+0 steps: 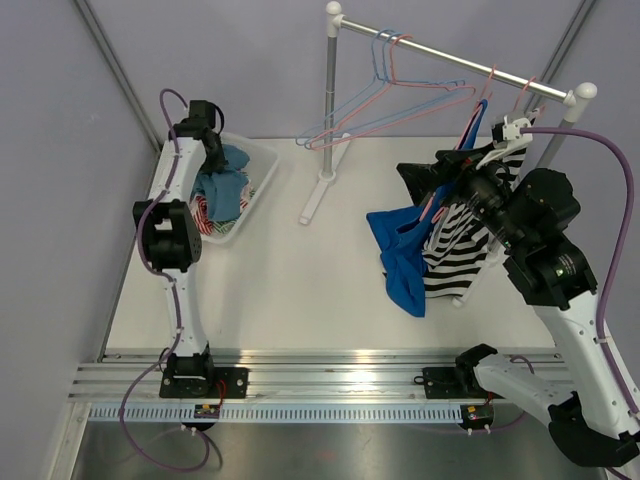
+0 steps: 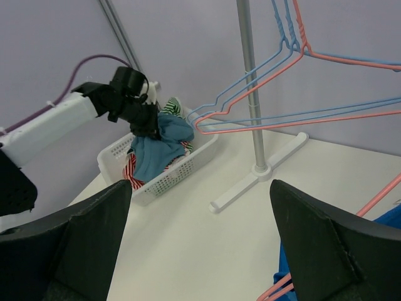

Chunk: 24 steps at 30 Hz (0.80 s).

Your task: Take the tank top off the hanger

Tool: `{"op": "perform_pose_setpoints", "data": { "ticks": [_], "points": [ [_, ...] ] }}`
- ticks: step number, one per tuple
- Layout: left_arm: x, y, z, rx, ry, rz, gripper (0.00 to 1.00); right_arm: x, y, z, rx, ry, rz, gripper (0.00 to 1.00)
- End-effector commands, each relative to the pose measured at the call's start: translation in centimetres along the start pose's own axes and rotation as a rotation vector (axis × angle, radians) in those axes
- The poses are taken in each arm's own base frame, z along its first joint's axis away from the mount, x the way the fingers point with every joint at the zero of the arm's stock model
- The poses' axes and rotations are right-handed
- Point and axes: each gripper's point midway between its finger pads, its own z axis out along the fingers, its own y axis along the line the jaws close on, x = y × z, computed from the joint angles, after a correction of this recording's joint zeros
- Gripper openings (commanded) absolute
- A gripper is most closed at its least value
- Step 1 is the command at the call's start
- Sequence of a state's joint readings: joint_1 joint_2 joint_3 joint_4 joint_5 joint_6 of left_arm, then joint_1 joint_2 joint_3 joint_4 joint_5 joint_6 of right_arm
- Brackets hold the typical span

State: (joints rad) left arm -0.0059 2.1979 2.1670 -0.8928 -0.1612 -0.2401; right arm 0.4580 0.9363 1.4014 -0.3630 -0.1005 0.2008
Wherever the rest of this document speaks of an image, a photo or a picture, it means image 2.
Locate green white striped tank top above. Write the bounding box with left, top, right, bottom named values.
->
left=161, top=97, right=184, bottom=119

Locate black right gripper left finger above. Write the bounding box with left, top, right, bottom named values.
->
left=1, top=180, right=132, bottom=300

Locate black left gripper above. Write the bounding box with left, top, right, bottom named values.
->
left=129, top=104, right=160, bottom=140

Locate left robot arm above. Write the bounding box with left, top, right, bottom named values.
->
left=1, top=66, right=160, bottom=231

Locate white plastic perforated basket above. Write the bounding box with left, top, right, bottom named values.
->
left=97, top=110, right=219, bottom=206

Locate grey blue tank top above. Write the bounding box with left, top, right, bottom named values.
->
left=130, top=112, right=194, bottom=182

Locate metal clothes rack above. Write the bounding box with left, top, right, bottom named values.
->
left=209, top=1, right=309, bottom=214

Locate bright blue tank top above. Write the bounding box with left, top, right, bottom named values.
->
left=273, top=205, right=400, bottom=301

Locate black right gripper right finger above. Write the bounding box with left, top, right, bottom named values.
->
left=269, top=180, right=400, bottom=300

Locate pink hanger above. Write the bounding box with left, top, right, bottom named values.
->
left=194, top=0, right=401, bottom=136
left=257, top=174, right=400, bottom=301

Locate red white striped tank top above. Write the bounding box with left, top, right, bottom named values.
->
left=122, top=140, right=195, bottom=192

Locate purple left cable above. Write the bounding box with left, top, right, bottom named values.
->
left=0, top=55, right=131, bottom=135

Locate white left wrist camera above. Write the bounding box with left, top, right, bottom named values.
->
left=139, top=82, right=161, bottom=104

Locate light blue wire hanger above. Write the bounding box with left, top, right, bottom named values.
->
left=187, top=0, right=401, bottom=126

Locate metal corner frame post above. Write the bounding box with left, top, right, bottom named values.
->
left=98, top=0, right=143, bottom=71

